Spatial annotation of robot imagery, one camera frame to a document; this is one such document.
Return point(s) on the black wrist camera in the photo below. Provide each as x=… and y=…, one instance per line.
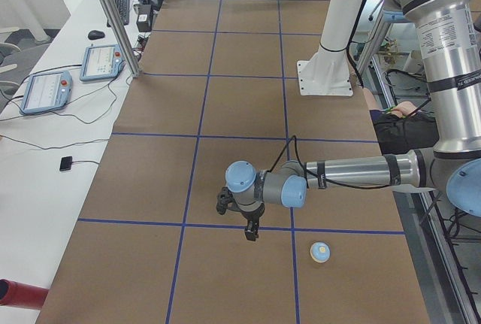
x=225, y=201

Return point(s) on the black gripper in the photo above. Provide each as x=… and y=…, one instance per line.
x=250, y=216

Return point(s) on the black computer mouse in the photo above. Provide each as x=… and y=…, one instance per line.
x=95, y=35

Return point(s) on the blue and cream bell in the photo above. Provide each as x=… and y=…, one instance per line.
x=320, y=252

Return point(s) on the blue teach pendant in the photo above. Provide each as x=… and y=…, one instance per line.
x=46, y=92
x=101, y=62

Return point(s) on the far blue teach pendant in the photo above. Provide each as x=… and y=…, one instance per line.
x=101, y=62

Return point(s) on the near blue teach pendant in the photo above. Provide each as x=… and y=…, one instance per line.
x=46, y=92

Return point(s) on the black power adapter box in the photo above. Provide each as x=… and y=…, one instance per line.
x=144, y=19

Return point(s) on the aluminium frame post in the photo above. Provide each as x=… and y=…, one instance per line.
x=113, y=17

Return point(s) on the small black square device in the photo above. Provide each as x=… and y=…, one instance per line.
x=66, y=163

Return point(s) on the red cylinder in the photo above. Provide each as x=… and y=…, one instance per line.
x=15, y=294

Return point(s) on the seated person in black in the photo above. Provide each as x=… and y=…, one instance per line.
x=401, y=128

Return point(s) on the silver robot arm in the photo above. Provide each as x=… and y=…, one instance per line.
x=452, y=66

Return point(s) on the black keyboard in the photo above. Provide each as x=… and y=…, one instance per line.
x=123, y=6

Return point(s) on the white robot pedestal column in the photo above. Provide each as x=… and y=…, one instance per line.
x=327, y=71

